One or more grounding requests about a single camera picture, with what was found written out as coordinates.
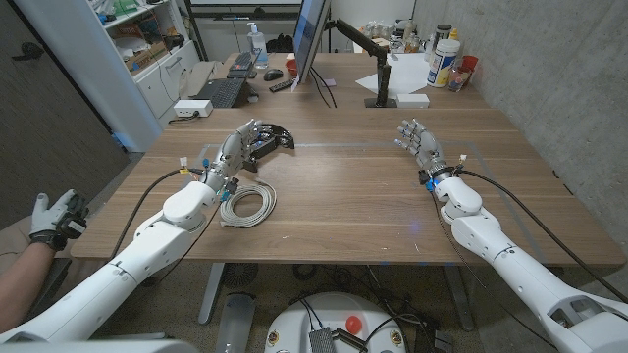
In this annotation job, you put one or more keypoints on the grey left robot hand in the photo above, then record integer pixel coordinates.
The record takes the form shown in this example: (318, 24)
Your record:
(228, 157)

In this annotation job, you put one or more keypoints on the person's white gloved hand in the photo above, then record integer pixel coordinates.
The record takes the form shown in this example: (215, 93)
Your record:
(46, 216)

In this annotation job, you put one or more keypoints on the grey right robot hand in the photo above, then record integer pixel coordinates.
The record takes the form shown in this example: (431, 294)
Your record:
(428, 147)

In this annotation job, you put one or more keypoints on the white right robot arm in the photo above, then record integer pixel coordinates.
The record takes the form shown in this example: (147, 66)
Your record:
(515, 265)

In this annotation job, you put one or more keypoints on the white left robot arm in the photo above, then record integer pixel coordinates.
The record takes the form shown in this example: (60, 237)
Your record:
(147, 245)

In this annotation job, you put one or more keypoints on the person's bare forearm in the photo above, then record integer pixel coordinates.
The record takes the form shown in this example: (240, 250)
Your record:
(22, 284)

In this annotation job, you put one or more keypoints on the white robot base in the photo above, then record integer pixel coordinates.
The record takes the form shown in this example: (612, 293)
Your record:
(333, 314)

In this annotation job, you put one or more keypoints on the black hand tracker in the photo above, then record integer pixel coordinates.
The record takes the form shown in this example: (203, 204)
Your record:
(74, 223)

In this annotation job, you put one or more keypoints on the clear hand sanitizer bottle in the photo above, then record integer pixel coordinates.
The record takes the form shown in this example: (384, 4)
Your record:
(257, 49)

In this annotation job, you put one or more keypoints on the flat white box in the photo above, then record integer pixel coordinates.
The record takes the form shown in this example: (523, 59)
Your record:
(412, 100)

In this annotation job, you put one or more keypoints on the black curved metal part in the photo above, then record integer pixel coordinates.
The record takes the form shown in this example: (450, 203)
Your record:
(279, 135)

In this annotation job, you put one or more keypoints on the white power strip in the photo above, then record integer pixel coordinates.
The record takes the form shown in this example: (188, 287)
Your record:
(192, 108)

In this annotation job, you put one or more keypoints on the large black keyboard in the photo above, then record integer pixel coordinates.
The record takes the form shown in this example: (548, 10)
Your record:
(223, 92)

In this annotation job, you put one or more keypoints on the clear drinking glass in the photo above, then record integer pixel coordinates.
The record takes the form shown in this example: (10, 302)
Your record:
(457, 79)

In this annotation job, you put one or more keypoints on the white paper sheet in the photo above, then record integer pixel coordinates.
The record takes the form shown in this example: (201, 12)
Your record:
(407, 73)

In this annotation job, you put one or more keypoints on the white wipes canister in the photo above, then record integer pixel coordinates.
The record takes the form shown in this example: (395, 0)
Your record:
(442, 64)

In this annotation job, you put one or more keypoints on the beige cloth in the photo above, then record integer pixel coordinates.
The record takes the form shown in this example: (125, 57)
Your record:
(201, 76)

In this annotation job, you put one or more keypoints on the black remote control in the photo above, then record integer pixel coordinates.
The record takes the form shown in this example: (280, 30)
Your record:
(281, 85)

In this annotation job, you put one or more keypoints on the black computer mouse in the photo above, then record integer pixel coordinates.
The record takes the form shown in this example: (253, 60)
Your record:
(273, 74)

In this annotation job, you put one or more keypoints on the red cup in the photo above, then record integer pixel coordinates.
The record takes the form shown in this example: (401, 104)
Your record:
(470, 63)

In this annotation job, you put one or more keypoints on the small black keyboard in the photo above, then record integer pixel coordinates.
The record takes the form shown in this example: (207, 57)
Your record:
(241, 63)

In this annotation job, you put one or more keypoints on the yellow capped bottle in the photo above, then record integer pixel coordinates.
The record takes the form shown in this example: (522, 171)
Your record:
(454, 34)

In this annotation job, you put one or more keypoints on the round black fan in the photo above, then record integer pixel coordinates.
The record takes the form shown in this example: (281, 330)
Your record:
(239, 274)

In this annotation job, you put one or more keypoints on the pink sticky note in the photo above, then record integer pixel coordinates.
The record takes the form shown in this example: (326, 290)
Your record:
(329, 82)

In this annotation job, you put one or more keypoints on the black bag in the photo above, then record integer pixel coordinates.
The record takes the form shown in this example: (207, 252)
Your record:
(280, 44)

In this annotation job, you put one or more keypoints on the cardboard box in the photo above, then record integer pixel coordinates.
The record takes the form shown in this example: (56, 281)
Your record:
(144, 56)

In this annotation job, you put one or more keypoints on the grey table leg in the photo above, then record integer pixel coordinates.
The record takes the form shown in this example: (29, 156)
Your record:
(211, 294)
(460, 299)

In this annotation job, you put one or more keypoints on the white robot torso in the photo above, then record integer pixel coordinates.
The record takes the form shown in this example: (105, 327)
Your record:
(98, 347)

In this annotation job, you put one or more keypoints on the computer monitor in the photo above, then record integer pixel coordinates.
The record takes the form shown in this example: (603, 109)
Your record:
(309, 34)

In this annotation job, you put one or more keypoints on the white shelf cabinet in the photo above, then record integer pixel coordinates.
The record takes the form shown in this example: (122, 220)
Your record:
(88, 73)

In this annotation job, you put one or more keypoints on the grey floor plate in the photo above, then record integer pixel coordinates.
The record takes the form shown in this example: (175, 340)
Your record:
(235, 321)

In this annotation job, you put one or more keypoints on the red emergency button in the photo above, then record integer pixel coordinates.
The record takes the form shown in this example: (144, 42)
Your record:
(353, 324)

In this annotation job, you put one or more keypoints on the grey heatsink box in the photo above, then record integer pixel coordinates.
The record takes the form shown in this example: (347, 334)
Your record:
(322, 340)

